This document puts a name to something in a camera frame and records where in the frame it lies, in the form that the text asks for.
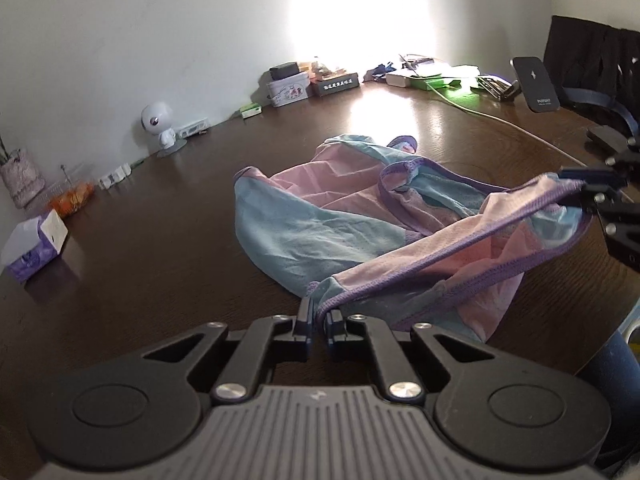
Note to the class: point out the black small box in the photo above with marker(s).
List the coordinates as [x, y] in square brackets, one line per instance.
[283, 70]

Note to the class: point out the white robot-shaped camera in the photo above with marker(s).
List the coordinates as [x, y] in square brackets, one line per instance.
[159, 122]

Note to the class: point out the person's dark blue pants leg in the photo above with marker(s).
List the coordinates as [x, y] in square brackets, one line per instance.
[607, 385]

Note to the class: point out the black chair with dark clothes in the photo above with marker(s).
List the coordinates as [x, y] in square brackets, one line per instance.
[585, 60]

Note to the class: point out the green white small box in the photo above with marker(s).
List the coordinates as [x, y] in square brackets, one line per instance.
[251, 110]

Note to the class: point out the white printed tin box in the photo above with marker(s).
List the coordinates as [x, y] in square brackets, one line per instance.
[289, 91]

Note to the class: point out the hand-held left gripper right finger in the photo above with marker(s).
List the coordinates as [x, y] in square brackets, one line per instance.
[332, 325]

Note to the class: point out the white plug adapters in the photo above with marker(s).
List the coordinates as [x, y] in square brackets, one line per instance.
[114, 176]

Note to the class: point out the clear container of orange snacks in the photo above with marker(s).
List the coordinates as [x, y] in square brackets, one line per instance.
[72, 197]

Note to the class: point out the textured pale flower vase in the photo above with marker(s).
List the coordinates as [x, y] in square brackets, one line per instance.
[20, 177]

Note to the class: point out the metal folding stand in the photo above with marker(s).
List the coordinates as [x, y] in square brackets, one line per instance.
[495, 87]

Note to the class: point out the dark labelled box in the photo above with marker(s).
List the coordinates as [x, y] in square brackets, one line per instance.
[335, 86]

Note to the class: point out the white power strip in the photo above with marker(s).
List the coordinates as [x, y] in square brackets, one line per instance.
[194, 126]

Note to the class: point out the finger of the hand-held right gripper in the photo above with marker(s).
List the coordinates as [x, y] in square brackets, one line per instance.
[580, 174]
[597, 199]

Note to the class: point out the purple white tissue box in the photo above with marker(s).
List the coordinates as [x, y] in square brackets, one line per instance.
[35, 247]

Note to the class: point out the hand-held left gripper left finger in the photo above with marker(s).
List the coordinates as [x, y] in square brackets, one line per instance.
[303, 316]

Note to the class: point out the blue crumpled cloth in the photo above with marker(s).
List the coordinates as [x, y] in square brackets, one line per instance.
[377, 72]

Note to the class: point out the green paper sheet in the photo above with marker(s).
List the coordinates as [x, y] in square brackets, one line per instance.
[442, 84]

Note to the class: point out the white flat box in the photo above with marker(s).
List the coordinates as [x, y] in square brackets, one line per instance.
[402, 79]

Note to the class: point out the white papers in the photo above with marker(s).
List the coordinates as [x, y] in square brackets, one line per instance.
[450, 70]

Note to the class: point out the pink blue sleeveless top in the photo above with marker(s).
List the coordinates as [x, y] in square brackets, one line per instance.
[345, 220]

